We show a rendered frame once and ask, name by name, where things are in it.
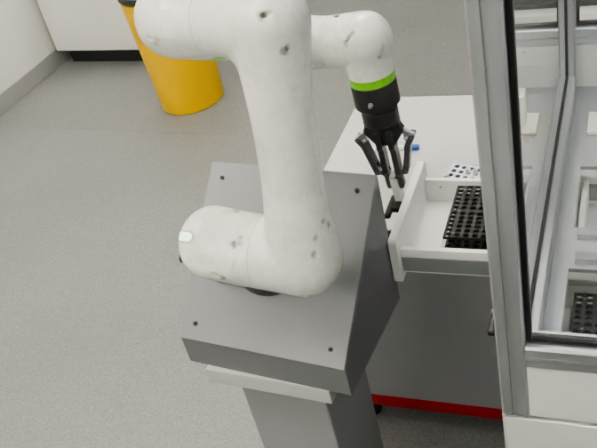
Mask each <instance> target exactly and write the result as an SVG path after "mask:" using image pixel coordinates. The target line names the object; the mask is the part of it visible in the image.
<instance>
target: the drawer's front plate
mask: <svg viewBox="0 0 597 448"><path fill-rule="evenodd" d="M425 178H427V173H426V162H425V161H417V163H416V166H415V168H414V171H413V173H412V175H411V178H410V183H409V185H408V187H407V190H406V192H405V195H404V198H403V200H402V204H401V207H400V209H399V211H398V214H397V217H396V219H395V222H394V225H393V228H392V231H391V234H390V236H389V238H388V241H387V245H388V250H389V254H390V260H391V264H392V269H393V274H394V280H395V282H403V280H404V277H405V275H406V272H405V271H404V270H403V266H402V253H401V248H402V246H412V245H413V242H414V239H415V236H416V234H417V231H418V226H419V223H420V221H421V218H422V215H423V212H424V210H425V207H426V202H427V197H426V185H425Z"/></svg>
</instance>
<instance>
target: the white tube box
mask: <svg viewBox="0 0 597 448"><path fill-rule="evenodd" d="M466 167H470V169H471V174H468V175H467V174H466ZM474 168H476V169H478V175H477V176H474V175H473V169H474ZM445 173H448V174H449V175H450V178H480V168H479V165H474V164H464V163H459V162H454V163H453V164H452V165H451V166H450V168H449V169H448V170H447V171H446V172H445ZM445 173H444V174H445ZM444 174H443V176H442V178H444Z"/></svg>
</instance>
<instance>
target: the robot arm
mask: <svg viewBox="0 0 597 448"><path fill-rule="evenodd" d="M134 24H135V28H136V30H137V33H138V35H139V38H140V39H141V41H142V42H143V43H144V45H145V46H146V47H147V48H148V49H150V50H151V51H152V52H154V53H156V54H158V55H160V56H163V57H166V58H171V59H179V60H231V61H232V62H233V63H234V64H235V66H236V68H237V70H238V73H239V77H240V80H241V83H242V87H243V93H244V97H245V100H246V104H247V108H248V111H249V116H250V120H251V128H252V132H253V137H254V141H255V147H256V151H257V157H258V163H259V174H260V181H261V189H262V197H263V207H264V213H258V212H247V211H242V210H237V209H233V208H228V207H224V206H219V205H209V206H205V207H203V208H201V209H199V210H197V211H195V212H194V213H192V214H191V215H190V216H189V217H188V218H187V220H186V221H185V223H184V225H183V227H182V229H181V231H180V234H179V261H180V262H181V263H184V265H185V266H186V267H187V269H188V270H189V271H190V272H192V273H193V274H195V275H196V276H199V277H202V278H206V279H210V280H213V281H217V282H219V283H221V284H233V285H238V286H242V287H244V288H246V289H247V290H248V291H249V292H252V293H254V294H257V295H260V296H275V295H278V294H281V293H283V294H288V295H292V296H298V297H312V296H315V295H318V294H320V293H322V292H325V291H326V290H328V289H329V288H330V287H331V286H332V285H333V284H334V283H335V282H336V280H337V279H338V276H339V274H340V271H341V269H342V264H343V252H342V249H341V245H340V242H339V240H338V234H337V230H336V228H335V224H334V220H333V218H332V215H331V211H330V205H329V200H328V197H327V192H326V187H325V184H324V179H323V174H322V165H321V159H320V153H319V147H318V140H317V133H316V126H315V117H314V97H313V83H312V69H318V68H344V69H345V70H346V72H347V75H348V79H349V83H350V86H351V91H352V94H353V98H354V105H355V108H356V110H357V111H359V112H361V114H362V120H363V124H364V128H363V132H358V134H357V136H356V138H355V140H354V141H355V143H356V144H357V145H358V146H360V147H361V148H362V151H363V153H364V155H365V156H366V158H367V160H368V162H369V164H370V167H371V168H372V170H373V171H374V173H375V175H383V176H384V177H385V179H386V185H387V187H388V188H391V189H392V190H393V193H394V200H395V201H401V202H402V200H403V198H404V195H405V194H404V190H403V189H404V187H405V184H406V181H405V178H404V174H408V172H409V170H410V163H411V151H412V141H413V140H414V138H415V135H416V130H414V129H412V130H408V129H406V128H404V125H403V123H402V122H401V118H400V114H399V109H398V105H397V104H398V103H399V101H400V99H401V96H400V92H399V87H398V83H397V78H396V74H395V69H394V59H393V40H394V38H393V32H392V29H391V27H390V25H389V23H388V22H387V20H386V19H385V18H384V17H383V16H381V15H380V14H378V13H376V12H373V11H367V10H362V11H357V12H348V13H341V14H334V15H311V12H310V8H309V5H308V3H307V1H306V0H137V2H136V4H135V8H134ZM402 134H403V138H404V140H405V141H406V142H405V146H404V158H403V166H402V160H401V156H400V151H399V148H398V139H399V138H400V137H401V135H402ZM368 138H369V139H370V140H371V141H372V142H373V143H374V144H376V149H377V151H378V156H379V160H380V162H379V160H378V157H377V155H376V153H375V151H374V149H373V147H372V146H371V144H370V142H369V140H368ZM386 146H388V149H389V151H390V154H391V158H392V162H393V166H394V169H393V170H392V171H391V169H392V167H391V165H390V162H389V157H388V154H387V149H386Z"/></svg>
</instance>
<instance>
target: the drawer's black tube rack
mask: <svg viewBox="0 0 597 448"><path fill-rule="evenodd" d="M469 188H471V189H469ZM477 188H480V189H477ZM464 191H465V193H464V196H463V199H462V203H461V205H460V209H459V210H457V208H456V209H455V210H451V211H459V213H458V218H457V221H456V225H455V227H454V231H453V232H451V231H449V232H451V233H452V239H447V240H446V243H445V246H444V248H458V249H478V250H487V244H486V234H485V225H484V215H483V206H482V188H481V186H466V188H465V189H464ZM468 192H470V194H467V193H468ZM475 193H479V194H475Z"/></svg>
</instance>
